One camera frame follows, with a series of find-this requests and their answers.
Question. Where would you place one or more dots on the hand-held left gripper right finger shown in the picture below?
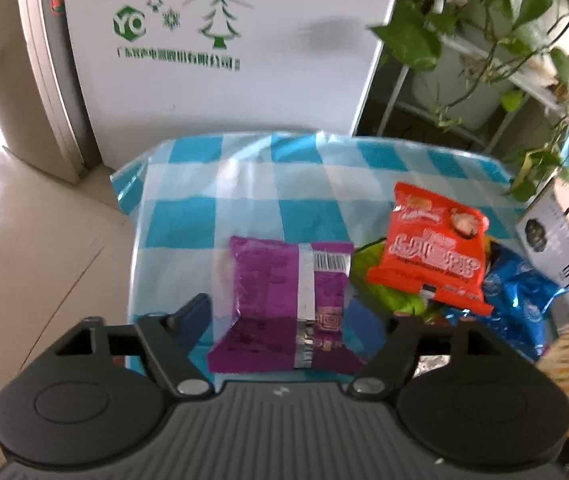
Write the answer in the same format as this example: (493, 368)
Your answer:
(394, 340)

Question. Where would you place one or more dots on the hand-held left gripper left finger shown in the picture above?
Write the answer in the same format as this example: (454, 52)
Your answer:
(195, 317)

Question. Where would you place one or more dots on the purple snack bag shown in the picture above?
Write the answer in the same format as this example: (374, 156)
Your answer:
(264, 285)

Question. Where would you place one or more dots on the orange snack bag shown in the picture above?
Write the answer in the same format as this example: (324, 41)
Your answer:
(429, 250)

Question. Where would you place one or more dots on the blue snack bag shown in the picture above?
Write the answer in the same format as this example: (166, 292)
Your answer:
(519, 295)

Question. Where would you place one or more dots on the cardboard box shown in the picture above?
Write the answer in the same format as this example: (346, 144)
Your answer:
(554, 240)

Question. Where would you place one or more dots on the green snack packet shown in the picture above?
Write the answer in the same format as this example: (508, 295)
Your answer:
(389, 300)

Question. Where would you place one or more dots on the blue checked tablecloth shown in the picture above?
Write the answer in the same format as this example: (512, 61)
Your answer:
(264, 180)

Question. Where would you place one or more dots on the white metal plant stand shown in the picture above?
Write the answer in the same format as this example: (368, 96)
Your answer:
(393, 100)

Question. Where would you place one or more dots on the white cabinet with tree print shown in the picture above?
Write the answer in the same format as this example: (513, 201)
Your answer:
(264, 85)

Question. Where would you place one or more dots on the white plant pot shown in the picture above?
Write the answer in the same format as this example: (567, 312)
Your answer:
(464, 90)

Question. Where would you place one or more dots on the green potted vine plant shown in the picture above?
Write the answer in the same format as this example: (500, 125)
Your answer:
(414, 40)

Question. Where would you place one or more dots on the beige door frame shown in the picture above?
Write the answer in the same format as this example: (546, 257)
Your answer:
(49, 60)

